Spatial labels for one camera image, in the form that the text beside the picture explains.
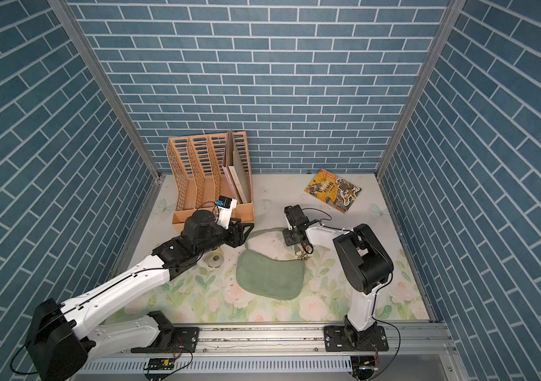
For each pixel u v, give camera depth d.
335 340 0.74
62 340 0.37
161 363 0.72
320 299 0.83
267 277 0.86
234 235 0.66
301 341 0.75
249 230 0.73
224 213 0.66
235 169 0.84
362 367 0.71
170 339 0.67
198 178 1.17
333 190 1.13
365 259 0.50
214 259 0.84
